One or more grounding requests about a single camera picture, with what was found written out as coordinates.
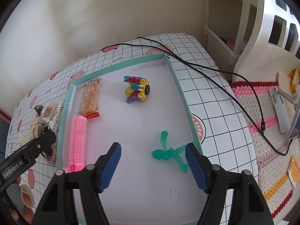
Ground pink hair roller clip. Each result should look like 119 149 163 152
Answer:
67 116 87 173

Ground wafer snack packet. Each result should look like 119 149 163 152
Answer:
78 78 101 119

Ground colourful plastic link toy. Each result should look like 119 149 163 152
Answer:
124 76 151 104

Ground left hand with taped fingers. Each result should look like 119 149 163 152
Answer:
7 177 35 224

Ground cream hair claw clip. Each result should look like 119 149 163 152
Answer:
18 133 30 147

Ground strawberry grid tablecloth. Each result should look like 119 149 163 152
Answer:
4 32 260 225

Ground pastel rainbow scrunchie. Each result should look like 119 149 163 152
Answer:
47 143 57 167

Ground teal rimmed white tray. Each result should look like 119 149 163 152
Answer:
57 54 206 224

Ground crochet striped blanket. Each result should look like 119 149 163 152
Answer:
231 81 299 224

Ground grey phone stand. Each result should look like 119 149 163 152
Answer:
269 73 299 139

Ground white lattice furniture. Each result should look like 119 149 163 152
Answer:
234 0 299 81

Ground cream wooden chair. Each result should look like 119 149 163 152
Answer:
203 0 264 71

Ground black cable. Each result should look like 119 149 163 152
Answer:
99 36 293 157

